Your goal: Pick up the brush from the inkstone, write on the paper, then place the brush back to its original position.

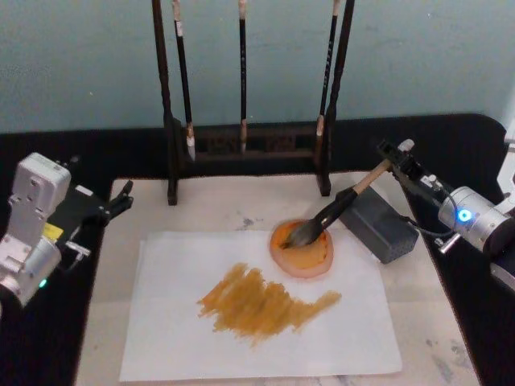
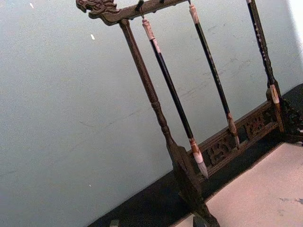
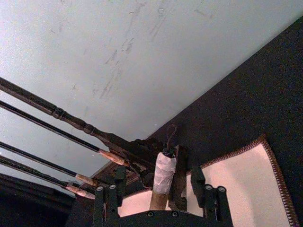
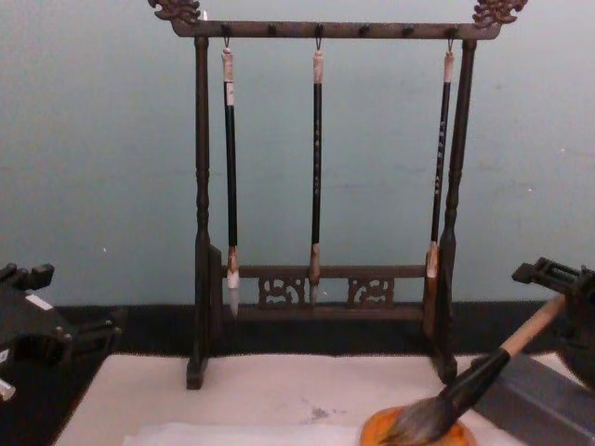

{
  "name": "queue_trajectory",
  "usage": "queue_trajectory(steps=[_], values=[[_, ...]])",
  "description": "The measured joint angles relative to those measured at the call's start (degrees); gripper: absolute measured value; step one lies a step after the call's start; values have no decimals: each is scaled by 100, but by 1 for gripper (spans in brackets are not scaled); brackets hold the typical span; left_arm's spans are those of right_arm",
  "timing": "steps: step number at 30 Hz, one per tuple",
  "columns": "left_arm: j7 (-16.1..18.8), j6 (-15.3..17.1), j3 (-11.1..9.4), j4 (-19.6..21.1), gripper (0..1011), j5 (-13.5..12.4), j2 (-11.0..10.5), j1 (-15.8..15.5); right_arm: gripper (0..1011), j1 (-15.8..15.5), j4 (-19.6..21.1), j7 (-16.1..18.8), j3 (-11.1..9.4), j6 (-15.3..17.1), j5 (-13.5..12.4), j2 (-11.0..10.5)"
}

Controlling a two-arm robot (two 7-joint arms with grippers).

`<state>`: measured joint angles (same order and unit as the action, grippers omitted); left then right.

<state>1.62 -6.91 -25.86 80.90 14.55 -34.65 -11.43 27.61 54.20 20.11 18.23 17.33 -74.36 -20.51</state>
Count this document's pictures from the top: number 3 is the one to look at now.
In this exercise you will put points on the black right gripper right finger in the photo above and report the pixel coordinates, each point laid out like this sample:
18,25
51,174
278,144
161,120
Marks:
213,201

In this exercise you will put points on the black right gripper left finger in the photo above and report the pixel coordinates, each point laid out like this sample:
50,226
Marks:
107,201

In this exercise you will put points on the bamboo brush with white tape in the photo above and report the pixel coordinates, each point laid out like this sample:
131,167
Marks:
163,170

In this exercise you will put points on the white cloth with brown stitching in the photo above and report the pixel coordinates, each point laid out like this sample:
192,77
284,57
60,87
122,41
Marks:
236,184

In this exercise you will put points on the dark carved wooden brush rack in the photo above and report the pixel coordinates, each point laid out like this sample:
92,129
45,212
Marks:
71,118

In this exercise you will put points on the black table cloth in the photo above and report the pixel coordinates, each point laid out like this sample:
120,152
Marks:
248,94

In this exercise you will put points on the plain pale wall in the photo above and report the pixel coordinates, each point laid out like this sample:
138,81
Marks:
118,47

